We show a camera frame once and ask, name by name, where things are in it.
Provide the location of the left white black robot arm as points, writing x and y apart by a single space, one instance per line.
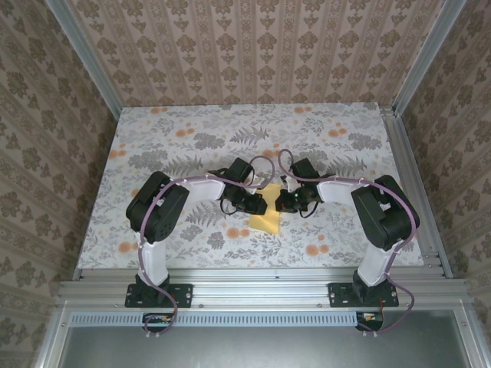
157 211

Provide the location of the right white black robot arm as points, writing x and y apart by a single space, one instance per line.
387 214

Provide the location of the grey metal sheet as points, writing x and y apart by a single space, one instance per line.
261 349

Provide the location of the small black connector board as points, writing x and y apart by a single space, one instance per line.
370 318
157 319

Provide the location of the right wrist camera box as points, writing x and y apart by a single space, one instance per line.
287 184

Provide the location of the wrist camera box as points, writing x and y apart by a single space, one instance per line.
258 182
287 184

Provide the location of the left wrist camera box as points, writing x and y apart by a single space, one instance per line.
258 182

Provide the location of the aluminium side rail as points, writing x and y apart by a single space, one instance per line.
408 168

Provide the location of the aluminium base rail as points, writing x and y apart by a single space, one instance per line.
261 287

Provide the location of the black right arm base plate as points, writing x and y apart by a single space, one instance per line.
341 297

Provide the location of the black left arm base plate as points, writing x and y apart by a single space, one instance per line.
180 295

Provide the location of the aluminium frame post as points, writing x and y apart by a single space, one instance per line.
424 57
90 57

